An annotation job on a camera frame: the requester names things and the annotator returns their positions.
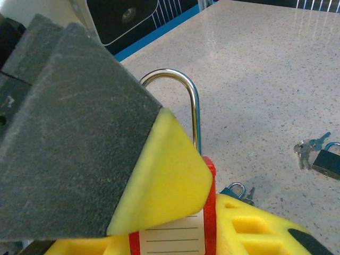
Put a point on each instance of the red safety padlock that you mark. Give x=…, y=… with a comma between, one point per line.
x=210, y=212

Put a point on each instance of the aluminium corner post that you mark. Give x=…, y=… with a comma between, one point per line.
x=82, y=16

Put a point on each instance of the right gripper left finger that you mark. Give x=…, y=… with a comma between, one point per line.
x=79, y=146

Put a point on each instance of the small black padlock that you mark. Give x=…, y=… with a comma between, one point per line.
x=328, y=160

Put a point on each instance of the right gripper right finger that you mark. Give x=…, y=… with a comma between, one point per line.
x=255, y=231

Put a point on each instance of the small blue padlock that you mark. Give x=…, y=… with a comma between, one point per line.
x=233, y=190

